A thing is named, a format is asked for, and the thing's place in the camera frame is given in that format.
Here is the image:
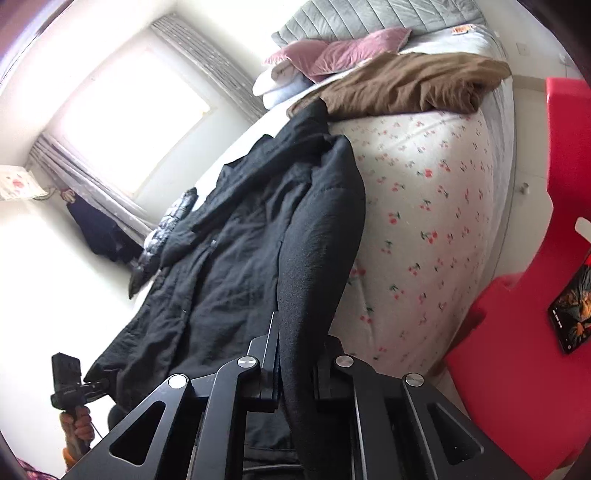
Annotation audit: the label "black long coat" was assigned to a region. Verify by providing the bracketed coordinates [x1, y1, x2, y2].
[82, 98, 367, 480]

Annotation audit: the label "dark clothes hanging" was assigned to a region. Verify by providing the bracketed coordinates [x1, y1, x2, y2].
[61, 190, 142, 264]

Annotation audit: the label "person's left hand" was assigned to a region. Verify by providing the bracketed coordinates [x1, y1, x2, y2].
[60, 406, 95, 460]

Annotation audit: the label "black quilted jacket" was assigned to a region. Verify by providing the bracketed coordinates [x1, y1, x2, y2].
[128, 187, 198, 299]

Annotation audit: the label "red plastic chair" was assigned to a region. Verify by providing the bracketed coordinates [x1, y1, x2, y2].
[445, 78, 590, 479]

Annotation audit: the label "left grey curtain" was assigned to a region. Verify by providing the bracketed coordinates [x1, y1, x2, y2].
[26, 133, 155, 246]

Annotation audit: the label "grey curtain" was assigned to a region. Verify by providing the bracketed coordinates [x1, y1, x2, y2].
[150, 14, 266, 123]
[26, 133, 155, 246]

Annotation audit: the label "cherry print bed sheet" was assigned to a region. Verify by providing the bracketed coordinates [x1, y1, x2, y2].
[331, 112, 497, 377]

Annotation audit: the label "light blue pillow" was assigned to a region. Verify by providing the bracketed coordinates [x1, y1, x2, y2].
[263, 75, 314, 110]

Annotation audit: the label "window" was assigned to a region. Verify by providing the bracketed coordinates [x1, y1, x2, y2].
[45, 27, 219, 204]

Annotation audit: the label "pink velvet pillow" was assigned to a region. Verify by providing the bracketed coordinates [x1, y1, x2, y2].
[266, 28, 412, 83]

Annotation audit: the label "right grey curtain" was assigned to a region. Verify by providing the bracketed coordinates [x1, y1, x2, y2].
[150, 14, 266, 123]

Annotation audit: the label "brown garment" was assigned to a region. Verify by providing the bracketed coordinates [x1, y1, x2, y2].
[287, 52, 512, 121]

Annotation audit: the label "grey padded headboard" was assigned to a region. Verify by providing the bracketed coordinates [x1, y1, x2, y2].
[273, 0, 485, 47]

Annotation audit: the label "white mattress cover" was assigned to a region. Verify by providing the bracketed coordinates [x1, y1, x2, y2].
[195, 24, 515, 220]

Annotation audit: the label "small orange packet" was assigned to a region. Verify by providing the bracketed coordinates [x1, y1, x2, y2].
[451, 23, 476, 35]

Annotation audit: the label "white wall socket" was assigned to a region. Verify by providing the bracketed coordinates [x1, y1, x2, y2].
[516, 42, 531, 56]

